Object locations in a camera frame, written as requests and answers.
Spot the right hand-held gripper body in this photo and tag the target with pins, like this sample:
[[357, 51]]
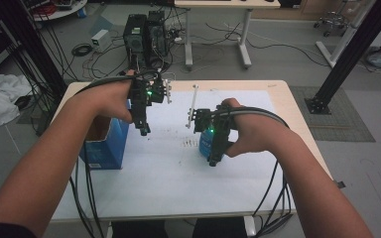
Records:
[[208, 119]]

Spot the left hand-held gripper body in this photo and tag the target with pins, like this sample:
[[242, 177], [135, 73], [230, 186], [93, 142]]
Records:
[[145, 89]]

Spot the blue cardboard box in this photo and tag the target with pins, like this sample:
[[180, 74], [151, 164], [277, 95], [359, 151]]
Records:
[[112, 145]]

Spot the person's left hand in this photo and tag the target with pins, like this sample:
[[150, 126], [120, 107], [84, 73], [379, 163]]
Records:
[[109, 99]]

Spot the person's right hand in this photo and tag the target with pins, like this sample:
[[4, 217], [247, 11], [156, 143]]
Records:
[[258, 132]]

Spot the black computer tower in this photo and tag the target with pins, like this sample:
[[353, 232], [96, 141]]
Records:
[[157, 36], [134, 39]]

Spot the white paper table mat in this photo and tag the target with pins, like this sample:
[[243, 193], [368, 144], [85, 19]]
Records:
[[165, 178]]

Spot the small white box device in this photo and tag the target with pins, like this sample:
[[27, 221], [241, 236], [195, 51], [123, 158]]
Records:
[[100, 40]]

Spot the person's dark trousers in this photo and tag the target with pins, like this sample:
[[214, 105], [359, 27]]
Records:
[[139, 229]]

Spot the round white table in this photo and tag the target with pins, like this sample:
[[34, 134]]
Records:
[[63, 11]]

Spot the white-legged desk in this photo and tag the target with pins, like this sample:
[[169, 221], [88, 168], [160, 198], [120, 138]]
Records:
[[225, 4]]

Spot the small black clip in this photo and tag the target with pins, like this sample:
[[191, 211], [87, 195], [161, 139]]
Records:
[[340, 184]]

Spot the grey floor mat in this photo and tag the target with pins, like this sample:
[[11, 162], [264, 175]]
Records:
[[344, 122]]

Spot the white cloth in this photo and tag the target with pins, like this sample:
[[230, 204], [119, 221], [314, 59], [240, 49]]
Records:
[[0, 99]]

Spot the white metal stand leg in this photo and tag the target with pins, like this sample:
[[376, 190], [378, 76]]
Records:
[[344, 39]]

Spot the office stool base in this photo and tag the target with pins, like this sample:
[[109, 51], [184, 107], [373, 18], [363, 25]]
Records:
[[332, 21]]

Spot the person's dark sleeve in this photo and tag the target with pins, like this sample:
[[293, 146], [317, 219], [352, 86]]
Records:
[[3, 231]]

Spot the black metal stand post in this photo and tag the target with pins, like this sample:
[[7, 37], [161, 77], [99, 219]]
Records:
[[350, 56]]

